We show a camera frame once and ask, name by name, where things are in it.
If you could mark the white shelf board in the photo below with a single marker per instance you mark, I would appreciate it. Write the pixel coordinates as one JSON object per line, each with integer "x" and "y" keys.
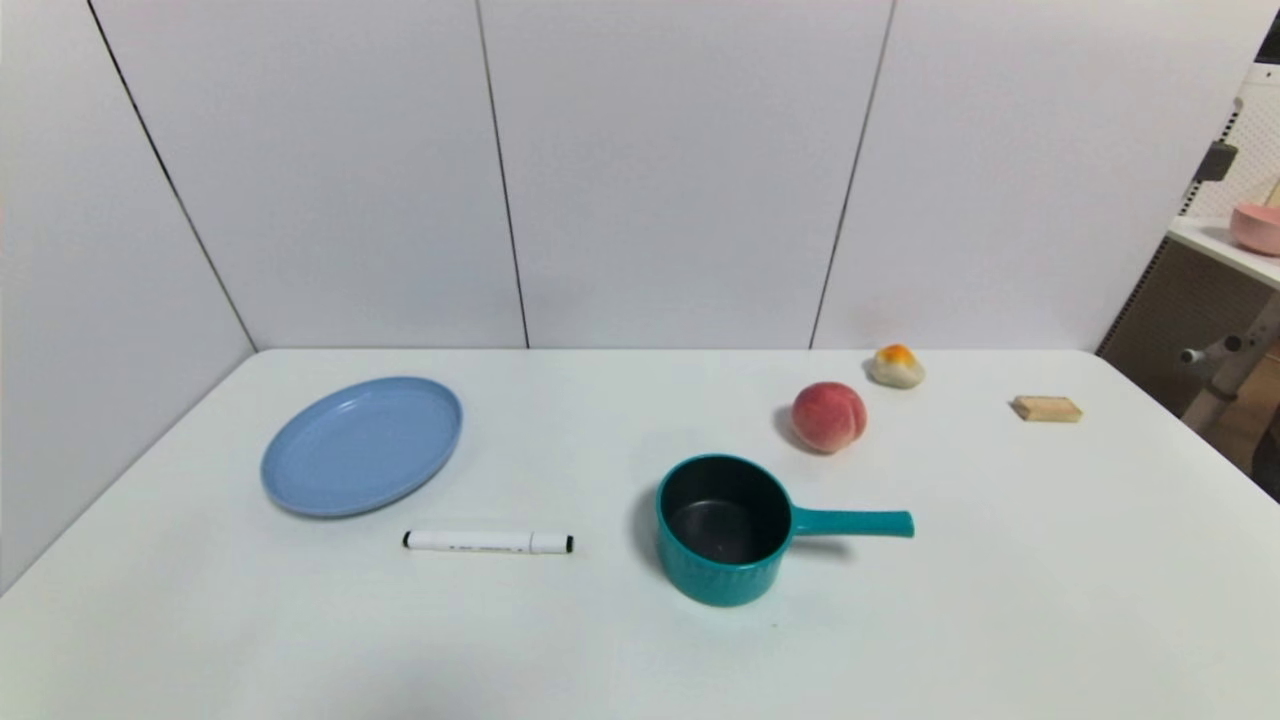
{"x": 1225, "y": 245}

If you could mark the pink peach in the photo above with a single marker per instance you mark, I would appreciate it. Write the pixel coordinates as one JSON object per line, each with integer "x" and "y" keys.
{"x": 828, "y": 417}

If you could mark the pink bowl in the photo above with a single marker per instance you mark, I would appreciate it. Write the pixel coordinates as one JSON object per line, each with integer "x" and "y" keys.
{"x": 1258, "y": 230}

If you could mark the small wooden block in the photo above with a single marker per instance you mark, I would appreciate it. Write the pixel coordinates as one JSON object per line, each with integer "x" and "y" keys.
{"x": 1047, "y": 409}

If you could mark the brown perforated panel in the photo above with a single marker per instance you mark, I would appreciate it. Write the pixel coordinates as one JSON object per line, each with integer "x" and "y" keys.
{"x": 1165, "y": 320}

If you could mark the white bun with orange top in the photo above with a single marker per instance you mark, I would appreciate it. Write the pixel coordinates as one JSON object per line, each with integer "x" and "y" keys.
{"x": 897, "y": 369}

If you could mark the black box on pegboard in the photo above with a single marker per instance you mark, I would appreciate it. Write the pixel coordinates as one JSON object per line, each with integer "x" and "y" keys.
{"x": 1215, "y": 161}

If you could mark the white marker pen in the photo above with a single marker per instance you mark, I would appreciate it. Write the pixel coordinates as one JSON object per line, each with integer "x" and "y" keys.
{"x": 480, "y": 542}

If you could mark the white pegboard panel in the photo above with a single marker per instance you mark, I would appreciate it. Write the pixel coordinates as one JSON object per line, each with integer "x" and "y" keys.
{"x": 1255, "y": 150}

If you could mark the blue oval plate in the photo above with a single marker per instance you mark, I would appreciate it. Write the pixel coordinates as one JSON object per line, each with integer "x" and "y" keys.
{"x": 360, "y": 445}

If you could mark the grey metal stand leg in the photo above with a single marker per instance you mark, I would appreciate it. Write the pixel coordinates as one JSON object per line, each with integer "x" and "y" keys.
{"x": 1232, "y": 370}

